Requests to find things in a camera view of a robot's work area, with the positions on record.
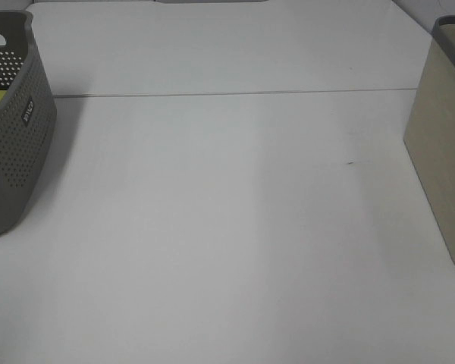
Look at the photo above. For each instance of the grey perforated plastic basket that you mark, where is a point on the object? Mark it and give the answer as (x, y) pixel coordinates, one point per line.
(27, 116)

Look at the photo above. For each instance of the beige plastic bin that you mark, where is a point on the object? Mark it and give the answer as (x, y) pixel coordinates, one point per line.
(430, 131)

